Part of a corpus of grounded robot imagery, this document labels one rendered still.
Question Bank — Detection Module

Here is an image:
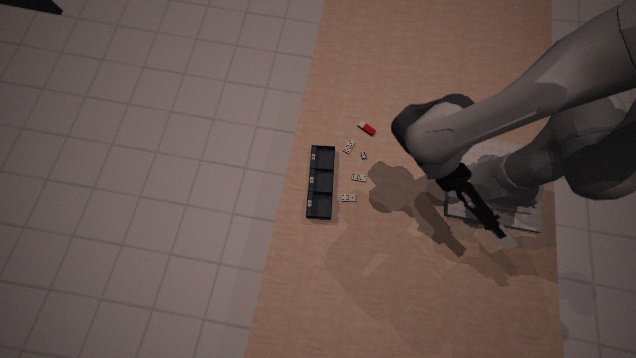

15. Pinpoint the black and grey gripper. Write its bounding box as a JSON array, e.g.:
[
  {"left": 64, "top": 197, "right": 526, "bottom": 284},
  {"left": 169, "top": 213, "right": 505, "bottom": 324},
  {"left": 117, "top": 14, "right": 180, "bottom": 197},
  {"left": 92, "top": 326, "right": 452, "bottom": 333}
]
[{"left": 436, "top": 162, "right": 518, "bottom": 250}]

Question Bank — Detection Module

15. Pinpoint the black rack of three labelled bins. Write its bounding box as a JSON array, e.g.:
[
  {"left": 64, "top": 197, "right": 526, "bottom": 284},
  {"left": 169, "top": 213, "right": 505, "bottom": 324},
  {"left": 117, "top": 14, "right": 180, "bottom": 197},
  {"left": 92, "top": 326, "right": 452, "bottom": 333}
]
[{"left": 306, "top": 145, "right": 335, "bottom": 219}]

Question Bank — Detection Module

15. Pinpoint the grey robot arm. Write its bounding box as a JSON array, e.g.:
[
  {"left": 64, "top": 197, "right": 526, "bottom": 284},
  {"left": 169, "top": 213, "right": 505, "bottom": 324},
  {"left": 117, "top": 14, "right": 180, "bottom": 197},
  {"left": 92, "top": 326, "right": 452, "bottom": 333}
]
[{"left": 391, "top": 0, "right": 636, "bottom": 214}]

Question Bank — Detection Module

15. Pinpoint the white domino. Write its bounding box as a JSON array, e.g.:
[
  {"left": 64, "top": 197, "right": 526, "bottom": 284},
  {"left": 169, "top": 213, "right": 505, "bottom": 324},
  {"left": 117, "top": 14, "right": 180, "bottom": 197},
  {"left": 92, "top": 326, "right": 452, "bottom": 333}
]
[
  {"left": 343, "top": 139, "right": 355, "bottom": 154},
  {"left": 351, "top": 173, "right": 367, "bottom": 182},
  {"left": 341, "top": 194, "right": 356, "bottom": 202}
]

